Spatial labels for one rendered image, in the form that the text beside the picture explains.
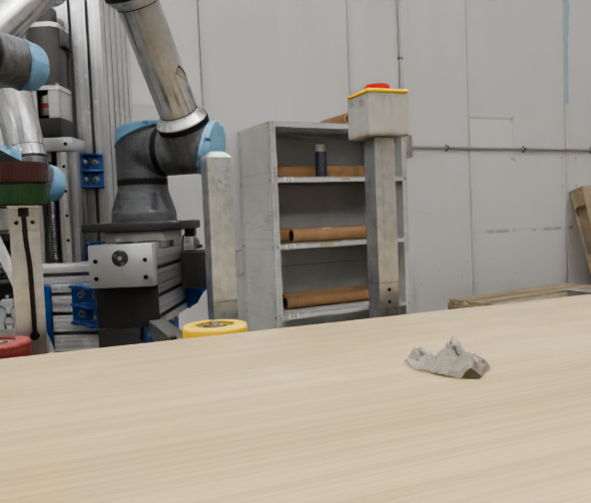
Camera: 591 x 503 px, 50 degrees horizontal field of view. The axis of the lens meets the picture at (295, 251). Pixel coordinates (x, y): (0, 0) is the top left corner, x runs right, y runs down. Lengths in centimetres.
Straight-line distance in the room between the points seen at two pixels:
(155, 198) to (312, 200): 258
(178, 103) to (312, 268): 272
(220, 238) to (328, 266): 321
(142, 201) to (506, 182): 386
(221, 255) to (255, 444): 52
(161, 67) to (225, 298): 63
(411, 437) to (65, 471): 20
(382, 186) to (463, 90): 389
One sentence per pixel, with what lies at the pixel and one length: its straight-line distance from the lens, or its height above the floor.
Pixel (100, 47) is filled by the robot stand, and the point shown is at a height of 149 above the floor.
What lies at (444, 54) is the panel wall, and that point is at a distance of 479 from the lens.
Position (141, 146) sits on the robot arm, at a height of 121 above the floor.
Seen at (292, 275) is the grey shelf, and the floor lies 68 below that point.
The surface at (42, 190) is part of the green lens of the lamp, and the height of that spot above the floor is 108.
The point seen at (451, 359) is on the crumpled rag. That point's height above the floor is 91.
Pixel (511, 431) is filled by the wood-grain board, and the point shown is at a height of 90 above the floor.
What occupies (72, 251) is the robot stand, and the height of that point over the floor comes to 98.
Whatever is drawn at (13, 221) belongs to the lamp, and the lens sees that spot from 85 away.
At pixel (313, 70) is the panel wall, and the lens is 416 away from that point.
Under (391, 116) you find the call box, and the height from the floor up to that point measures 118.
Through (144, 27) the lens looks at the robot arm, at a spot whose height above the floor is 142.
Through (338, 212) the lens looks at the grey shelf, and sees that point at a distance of 411.
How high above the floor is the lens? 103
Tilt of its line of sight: 3 degrees down
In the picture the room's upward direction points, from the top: 2 degrees counter-clockwise
